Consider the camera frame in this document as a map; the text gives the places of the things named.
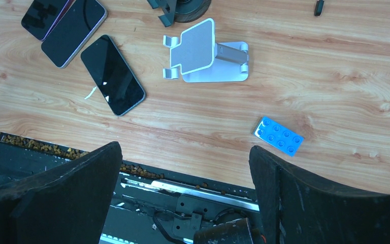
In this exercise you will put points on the blue lego brick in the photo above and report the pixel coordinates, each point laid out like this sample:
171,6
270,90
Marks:
278,136

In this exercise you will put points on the pink phone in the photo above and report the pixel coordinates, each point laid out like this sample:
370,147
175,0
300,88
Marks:
43,15

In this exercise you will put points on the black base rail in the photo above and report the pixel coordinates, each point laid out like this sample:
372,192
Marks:
149,204

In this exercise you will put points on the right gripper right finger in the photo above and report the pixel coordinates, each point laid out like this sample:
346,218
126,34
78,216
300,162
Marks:
298,206

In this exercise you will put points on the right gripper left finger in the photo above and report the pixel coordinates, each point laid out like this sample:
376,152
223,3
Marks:
66,204

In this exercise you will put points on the black mini tripod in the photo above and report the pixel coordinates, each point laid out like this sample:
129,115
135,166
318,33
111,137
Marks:
318,8

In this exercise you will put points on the grey round phone stand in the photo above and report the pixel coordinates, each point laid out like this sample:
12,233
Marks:
180,11

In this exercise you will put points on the white phone stand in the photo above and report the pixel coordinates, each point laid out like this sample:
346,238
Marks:
198,58

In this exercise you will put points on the teal smartphone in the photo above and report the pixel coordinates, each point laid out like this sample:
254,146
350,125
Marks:
112,75

